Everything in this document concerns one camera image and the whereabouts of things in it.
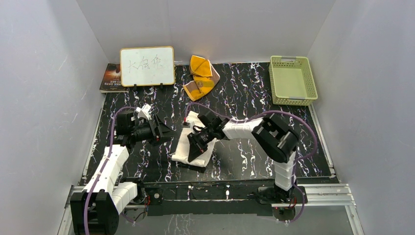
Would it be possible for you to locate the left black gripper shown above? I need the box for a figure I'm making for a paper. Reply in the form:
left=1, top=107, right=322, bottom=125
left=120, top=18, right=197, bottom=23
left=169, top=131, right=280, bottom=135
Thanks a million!
left=131, top=115, right=177, bottom=146

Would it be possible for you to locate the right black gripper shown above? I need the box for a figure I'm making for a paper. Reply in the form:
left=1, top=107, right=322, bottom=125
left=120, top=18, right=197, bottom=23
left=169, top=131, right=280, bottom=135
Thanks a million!
left=187, top=125, right=215, bottom=162

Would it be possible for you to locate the white towel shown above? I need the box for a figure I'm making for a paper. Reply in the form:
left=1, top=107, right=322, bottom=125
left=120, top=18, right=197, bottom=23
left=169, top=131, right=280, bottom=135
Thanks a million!
left=172, top=111, right=217, bottom=167

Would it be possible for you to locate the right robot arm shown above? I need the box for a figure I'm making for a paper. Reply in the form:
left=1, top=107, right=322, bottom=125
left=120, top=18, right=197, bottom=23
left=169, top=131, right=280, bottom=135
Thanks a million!
left=187, top=112, right=299, bottom=203

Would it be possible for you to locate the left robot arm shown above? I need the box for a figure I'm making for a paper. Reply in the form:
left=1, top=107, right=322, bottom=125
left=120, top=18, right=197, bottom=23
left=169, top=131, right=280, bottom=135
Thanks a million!
left=69, top=104, right=173, bottom=235

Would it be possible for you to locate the yellow brown towel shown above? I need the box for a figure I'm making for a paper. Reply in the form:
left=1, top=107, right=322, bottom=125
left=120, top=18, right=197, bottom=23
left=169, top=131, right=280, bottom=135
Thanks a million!
left=184, top=55, right=220, bottom=101

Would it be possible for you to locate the dark book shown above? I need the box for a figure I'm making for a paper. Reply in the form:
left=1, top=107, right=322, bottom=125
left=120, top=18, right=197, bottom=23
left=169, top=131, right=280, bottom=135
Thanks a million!
left=99, top=64, right=127, bottom=94

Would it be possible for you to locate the green plastic basket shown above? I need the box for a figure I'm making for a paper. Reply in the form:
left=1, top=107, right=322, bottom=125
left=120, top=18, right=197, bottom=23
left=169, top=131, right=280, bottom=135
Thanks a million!
left=269, top=55, right=318, bottom=106

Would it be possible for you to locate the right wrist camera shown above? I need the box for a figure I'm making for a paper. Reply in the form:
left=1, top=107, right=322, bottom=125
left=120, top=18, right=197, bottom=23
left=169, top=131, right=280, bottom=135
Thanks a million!
left=183, top=119, right=194, bottom=128

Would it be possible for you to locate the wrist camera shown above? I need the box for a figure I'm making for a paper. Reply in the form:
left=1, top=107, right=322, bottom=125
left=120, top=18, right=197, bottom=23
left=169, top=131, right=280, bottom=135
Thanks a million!
left=134, top=103, right=152, bottom=120
left=183, top=119, right=194, bottom=128

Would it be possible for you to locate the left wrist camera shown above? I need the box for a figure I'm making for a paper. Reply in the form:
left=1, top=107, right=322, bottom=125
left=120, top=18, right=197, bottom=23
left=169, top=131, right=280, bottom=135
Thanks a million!
left=134, top=103, right=152, bottom=120

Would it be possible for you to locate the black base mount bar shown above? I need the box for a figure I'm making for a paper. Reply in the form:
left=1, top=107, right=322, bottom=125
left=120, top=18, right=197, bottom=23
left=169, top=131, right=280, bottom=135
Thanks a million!
left=125, top=179, right=308, bottom=221

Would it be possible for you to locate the whiteboard with yellow frame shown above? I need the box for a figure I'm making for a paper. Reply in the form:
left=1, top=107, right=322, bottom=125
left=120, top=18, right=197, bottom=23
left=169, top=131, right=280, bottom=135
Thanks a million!
left=119, top=46, right=175, bottom=87

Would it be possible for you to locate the aluminium rail frame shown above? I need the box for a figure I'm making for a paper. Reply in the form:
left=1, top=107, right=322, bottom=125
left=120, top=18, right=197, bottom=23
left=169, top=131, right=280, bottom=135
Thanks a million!
left=56, top=183, right=366, bottom=235

